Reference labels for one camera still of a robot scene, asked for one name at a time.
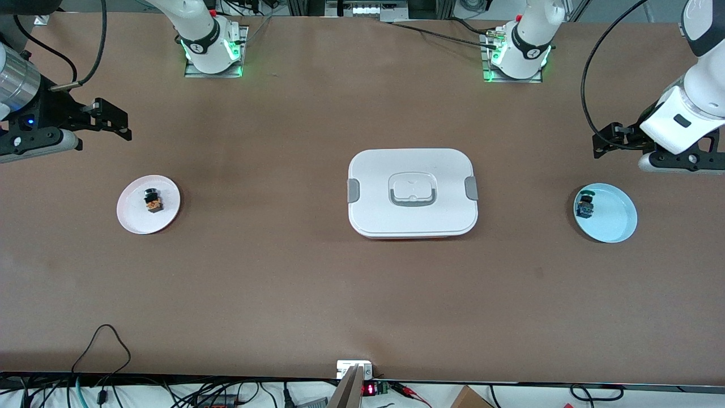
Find white lidded lunch box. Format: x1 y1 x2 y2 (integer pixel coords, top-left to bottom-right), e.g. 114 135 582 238
347 148 479 240

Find brown cardboard box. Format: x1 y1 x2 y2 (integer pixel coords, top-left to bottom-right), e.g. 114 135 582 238
450 385 494 408

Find light blue round plate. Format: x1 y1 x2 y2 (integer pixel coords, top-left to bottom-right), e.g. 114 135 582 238
573 183 638 244

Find pink round plate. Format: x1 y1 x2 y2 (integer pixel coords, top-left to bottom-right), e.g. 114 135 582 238
117 175 182 235

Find red clip test leads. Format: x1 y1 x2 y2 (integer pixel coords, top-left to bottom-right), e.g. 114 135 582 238
394 382 431 407

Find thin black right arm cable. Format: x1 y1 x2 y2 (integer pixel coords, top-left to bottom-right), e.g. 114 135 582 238
12 14 78 84

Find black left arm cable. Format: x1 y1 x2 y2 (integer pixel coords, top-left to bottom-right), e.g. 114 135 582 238
581 0 658 151

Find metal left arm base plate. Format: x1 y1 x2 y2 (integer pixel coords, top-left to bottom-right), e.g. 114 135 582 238
481 31 544 84

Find thin black looped cable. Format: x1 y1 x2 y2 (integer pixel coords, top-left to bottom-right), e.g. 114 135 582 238
71 324 132 375

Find black cable to arm base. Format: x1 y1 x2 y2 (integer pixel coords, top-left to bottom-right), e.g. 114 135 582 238
390 22 499 50

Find black cable loop under table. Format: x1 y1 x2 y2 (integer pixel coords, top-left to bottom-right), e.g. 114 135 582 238
569 384 625 402

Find aluminium frame with white panel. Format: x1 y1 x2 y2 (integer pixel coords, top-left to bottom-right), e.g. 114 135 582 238
326 0 408 19

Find small white metal bracket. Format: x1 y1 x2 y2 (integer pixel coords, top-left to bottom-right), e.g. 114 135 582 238
336 360 374 379

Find grey slanted camera beam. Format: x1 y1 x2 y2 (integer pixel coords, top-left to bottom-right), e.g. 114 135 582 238
327 365 364 408

